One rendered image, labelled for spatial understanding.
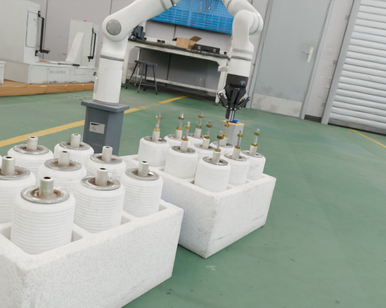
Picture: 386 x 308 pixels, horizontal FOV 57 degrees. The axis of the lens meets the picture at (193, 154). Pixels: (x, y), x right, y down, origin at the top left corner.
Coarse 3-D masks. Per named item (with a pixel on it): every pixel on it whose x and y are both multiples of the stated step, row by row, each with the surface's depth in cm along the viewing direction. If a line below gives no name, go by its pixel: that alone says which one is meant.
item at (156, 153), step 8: (144, 144) 111; (152, 144) 110; (160, 144) 111; (168, 144) 114; (144, 152) 111; (152, 152) 111; (160, 152) 111; (144, 160) 112; (152, 160) 111; (160, 160) 112
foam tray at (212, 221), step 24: (168, 192) 103; (192, 192) 98; (240, 192) 103; (264, 192) 119; (192, 216) 99; (216, 216) 95; (240, 216) 108; (264, 216) 126; (192, 240) 99; (216, 240) 99
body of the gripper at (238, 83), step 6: (228, 78) 119; (234, 78) 118; (240, 78) 118; (246, 78) 119; (228, 84) 119; (234, 84) 118; (240, 84) 118; (246, 84) 120; (228, 90) 120; (240, 90) 122; (228, 96) 121
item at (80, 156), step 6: (54, 150) 88; (60, 150) 86; (66, 150) 86; (72, 150) 87; (78, 150) 87; (84, 150) 88; (90, 150) 90; (54, 156) 88; (72, 156) 86; (78, 156) 87; (84, 156) 88; (84, 162) 88
